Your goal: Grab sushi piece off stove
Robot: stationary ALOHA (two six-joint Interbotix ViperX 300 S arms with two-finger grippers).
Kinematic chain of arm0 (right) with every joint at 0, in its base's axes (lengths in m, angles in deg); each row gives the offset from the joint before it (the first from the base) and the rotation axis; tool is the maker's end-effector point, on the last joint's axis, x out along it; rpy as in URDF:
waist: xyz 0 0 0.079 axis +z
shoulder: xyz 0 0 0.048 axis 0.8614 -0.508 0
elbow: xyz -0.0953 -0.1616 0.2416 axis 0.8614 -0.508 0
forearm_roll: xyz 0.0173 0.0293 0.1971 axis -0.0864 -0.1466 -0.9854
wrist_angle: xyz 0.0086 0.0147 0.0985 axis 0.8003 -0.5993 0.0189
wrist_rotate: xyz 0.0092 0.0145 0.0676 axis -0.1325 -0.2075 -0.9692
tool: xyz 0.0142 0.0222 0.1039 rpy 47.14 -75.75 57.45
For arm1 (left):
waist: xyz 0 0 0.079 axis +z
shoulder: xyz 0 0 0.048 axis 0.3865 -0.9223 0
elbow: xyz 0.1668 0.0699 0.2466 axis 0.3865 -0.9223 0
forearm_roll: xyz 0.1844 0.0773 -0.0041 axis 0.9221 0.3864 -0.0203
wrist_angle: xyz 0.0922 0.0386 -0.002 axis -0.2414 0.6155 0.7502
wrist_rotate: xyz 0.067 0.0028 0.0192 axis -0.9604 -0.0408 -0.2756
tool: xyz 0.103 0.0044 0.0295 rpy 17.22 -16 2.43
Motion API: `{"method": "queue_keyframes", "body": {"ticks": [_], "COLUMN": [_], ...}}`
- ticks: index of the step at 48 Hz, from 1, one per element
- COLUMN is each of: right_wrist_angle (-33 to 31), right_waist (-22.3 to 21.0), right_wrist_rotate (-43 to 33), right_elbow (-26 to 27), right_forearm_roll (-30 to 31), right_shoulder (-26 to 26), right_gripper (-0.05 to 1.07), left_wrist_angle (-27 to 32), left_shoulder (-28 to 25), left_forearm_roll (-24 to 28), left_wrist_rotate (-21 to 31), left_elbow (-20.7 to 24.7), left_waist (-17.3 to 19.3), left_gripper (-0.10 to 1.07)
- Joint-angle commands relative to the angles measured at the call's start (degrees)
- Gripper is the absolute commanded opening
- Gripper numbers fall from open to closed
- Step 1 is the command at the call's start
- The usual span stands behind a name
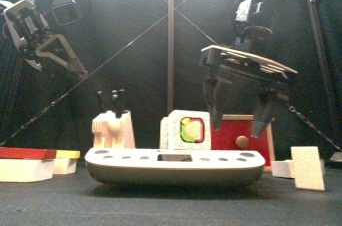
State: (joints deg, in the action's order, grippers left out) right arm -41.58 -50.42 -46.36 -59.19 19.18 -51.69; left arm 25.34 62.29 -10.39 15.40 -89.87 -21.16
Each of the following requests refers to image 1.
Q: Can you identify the toy sushi roll piece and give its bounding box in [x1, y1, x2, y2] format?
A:
[159, 109, 212, 151]

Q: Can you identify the red wooden box with knob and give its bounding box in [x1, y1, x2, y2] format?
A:
[209, 114, 276, 172]

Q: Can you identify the small white wooden block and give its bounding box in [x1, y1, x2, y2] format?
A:
[270, 159, 295, 180]

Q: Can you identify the white wooden board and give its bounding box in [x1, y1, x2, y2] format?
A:
[290, 146, 327, 192]

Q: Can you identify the white tray base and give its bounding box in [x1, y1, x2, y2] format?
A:
[84, 147, 267, 188]

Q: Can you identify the white block with yellow top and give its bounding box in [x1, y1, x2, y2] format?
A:
[52, 149, 81, 175]

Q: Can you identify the white block with red top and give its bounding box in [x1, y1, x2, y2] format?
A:
[0, 146, 58, 184]

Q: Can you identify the thin diagonal brace wire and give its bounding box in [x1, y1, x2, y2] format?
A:
[129, 0, 342, 152]
[0, 0, 224, 147]

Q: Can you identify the left wrist camera black housing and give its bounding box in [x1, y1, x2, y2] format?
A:
[44, 0, 93, 28]

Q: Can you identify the dark metal frame post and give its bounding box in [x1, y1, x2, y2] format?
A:
[303, 0, 342, 141]

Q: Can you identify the black toy utensil handle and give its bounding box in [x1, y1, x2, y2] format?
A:
[96, 90, 112, 114]
[109, 88, 127, 119]

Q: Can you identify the vertical metal frame pole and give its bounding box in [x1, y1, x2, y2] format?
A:
[165, 0, 176, 115]

